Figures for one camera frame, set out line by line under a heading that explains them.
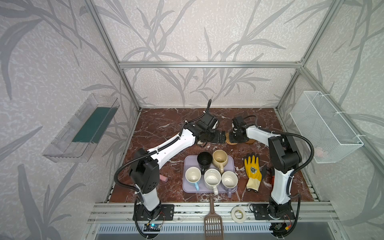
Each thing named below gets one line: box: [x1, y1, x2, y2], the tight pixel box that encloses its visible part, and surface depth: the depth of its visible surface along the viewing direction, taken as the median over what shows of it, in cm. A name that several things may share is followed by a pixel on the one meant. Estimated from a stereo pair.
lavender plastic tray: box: [182, 155, 238, 193], surface depth 84 cm
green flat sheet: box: [72, 106, 119, 144], surface depth 66 cm
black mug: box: [197, 151, 213, 175], surface depth 86 cm
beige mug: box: [212, 149, 228, 174], surface depth 85 cm
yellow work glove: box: [244, 155, 262, 193], surface depth 86 cm
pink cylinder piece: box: [159, 174, 169, 183], surface depth 85 cm
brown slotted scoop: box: [204, 193, 224, 240], surface depth 72 cm
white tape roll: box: [231, 206, 246, 224], surface depth 74 cm
